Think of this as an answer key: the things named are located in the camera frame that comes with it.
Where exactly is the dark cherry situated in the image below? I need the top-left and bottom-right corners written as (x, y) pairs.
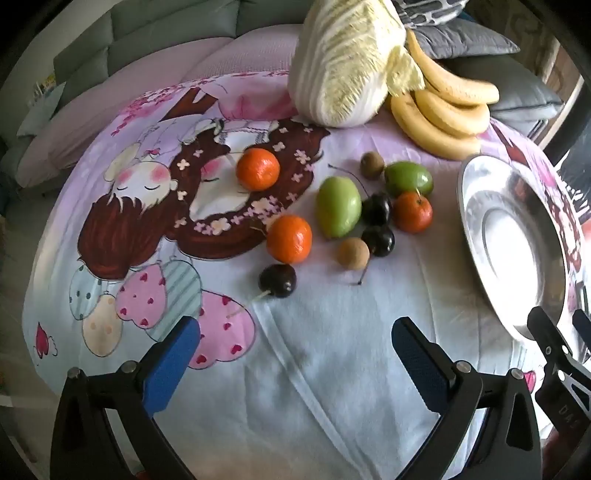
top-left (328, 164), bottom-right (394, 227)
top-left (353, 226), bottom-right (396, 286)
top-left (253, 263), bottom-right (297, 303)

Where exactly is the light grey pillow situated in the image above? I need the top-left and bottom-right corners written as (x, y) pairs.
top-left (411, 18), bottom-right (522, 61)

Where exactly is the yellow banana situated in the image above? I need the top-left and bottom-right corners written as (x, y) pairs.
top-left (405, 28), bottom-right (501, 106)
top-left (390, 92), bottom-right (483, 161)
top-left (414, 85), bottom-right (490, 136)

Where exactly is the green mango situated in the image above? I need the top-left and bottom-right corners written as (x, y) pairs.
top-left (384, 161), bottom-right (435, 198)

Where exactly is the napa cabbage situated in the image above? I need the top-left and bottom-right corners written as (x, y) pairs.
top-left (287, 0), bottom-right (426, 129)

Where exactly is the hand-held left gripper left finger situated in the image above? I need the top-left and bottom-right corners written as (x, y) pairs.
top-left (50, 315), bottom-right (201, 480)

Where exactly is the wooden frame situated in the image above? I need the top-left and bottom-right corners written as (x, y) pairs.
top-left (531, 37), bottom-right (585, 148)

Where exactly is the tangerine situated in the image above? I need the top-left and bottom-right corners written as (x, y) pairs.
top-left (265, 215), bottom-right (314, 265)
top-left (392, 191), bottom-right (434, 234)
top-left (235, 148), bottom-right (281, 192)

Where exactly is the dark grey cushion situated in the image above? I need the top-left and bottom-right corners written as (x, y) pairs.
top-left (445, 55), bottom-right (566, 134)

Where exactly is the pink bedsheet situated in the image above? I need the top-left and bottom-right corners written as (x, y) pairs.
top-left (16, 25), bottom-right (301, 185)

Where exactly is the printed cartoon blanket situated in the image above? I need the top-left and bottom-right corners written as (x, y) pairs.
top-left (25, 69), bottom-right (591, 480)

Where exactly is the black and white patterned pillow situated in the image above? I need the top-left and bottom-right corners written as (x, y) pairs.
top-left (392, 0), bottom-right (469, 38)

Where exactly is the olive brown kiwi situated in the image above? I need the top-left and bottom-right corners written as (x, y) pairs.
top-left (360, 152), bottom-right (385, 180)

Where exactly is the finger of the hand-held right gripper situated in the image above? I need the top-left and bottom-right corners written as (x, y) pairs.
top-left (526, 306), bottom-right (579, 371)
top-left (571, 308), bottom-right (591, 361)

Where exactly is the round metal plate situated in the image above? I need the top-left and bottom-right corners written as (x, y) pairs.
top-left (457, 154), bottom-right (578, 342)

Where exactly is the tan longan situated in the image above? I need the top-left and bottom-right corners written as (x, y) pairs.
top-left (336, 237), bottom-right (371, 268)

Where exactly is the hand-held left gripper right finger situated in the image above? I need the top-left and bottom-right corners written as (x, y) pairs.
top-left (392, 316), bottom-right (542, 480)

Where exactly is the grey sofa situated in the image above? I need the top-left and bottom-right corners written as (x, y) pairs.
top-left (0, 0), bottom-right (319, 153)

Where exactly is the pale blue pillow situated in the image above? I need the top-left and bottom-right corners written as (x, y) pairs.
top-left (18, 83), bottom-right (68, 137)

